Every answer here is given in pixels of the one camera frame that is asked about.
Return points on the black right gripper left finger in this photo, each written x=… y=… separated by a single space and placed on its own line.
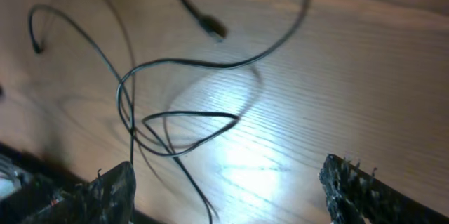
x=107 y=199

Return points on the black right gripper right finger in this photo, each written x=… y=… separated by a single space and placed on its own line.
x=354 y=196

